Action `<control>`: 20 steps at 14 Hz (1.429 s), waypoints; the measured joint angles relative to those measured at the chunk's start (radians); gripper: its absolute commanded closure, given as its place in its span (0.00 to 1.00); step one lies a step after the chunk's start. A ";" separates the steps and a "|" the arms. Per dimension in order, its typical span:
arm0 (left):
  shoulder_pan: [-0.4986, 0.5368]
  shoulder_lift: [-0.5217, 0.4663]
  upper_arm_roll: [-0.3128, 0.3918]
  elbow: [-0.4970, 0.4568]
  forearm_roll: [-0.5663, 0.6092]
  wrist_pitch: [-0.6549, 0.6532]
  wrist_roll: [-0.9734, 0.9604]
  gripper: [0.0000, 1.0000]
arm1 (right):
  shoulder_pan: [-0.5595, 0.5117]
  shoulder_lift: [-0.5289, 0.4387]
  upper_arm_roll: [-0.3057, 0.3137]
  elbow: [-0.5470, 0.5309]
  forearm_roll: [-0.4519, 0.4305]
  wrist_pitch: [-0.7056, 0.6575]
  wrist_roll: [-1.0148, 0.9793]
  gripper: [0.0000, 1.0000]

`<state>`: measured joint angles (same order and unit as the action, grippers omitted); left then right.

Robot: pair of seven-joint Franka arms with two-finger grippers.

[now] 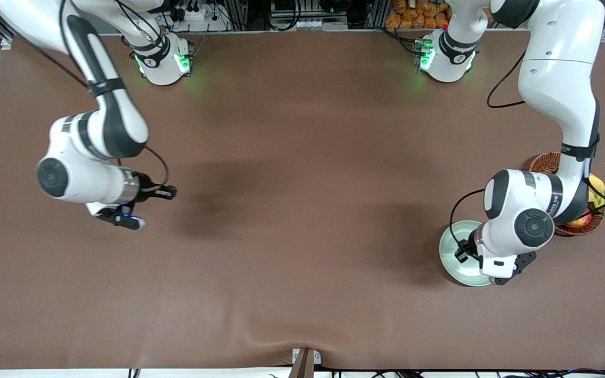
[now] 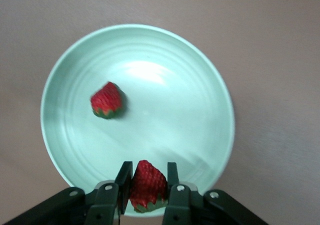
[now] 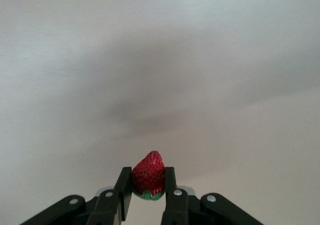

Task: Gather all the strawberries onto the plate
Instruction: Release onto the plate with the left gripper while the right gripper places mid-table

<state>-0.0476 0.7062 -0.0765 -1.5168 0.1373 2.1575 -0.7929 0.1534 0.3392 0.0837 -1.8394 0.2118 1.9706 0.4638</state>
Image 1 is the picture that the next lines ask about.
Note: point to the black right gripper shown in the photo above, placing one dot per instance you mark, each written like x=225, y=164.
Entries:
x=147, y=190

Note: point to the white terminal strip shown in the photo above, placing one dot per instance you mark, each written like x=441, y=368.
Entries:
x=308, y=24

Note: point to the orange toy food pile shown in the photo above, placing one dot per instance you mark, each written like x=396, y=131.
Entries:
x=413, y=16

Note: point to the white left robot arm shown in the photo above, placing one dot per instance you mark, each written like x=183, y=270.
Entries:
x=560, y=79

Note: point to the pale green plate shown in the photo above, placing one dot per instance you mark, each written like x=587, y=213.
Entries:
x=452, y=270

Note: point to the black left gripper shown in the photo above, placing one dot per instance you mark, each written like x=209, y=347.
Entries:
x=471, y=247

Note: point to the metal table edge bracket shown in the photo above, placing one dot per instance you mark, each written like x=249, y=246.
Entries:
x=304, y=367

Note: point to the yellow banana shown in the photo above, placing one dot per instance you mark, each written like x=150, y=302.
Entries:
x=598, y=186

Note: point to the brown table cloth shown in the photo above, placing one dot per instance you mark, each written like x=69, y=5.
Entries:
x=334, y=289

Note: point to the red yellow apple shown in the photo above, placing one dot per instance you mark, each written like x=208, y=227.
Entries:
x=581, y=220

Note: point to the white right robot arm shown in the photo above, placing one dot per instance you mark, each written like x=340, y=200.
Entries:
x=82, y=181

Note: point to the brown wicker basket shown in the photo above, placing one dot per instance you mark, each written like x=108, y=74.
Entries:
x=544, y=161

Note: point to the white power strip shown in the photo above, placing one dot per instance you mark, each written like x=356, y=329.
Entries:
x=197, y=14

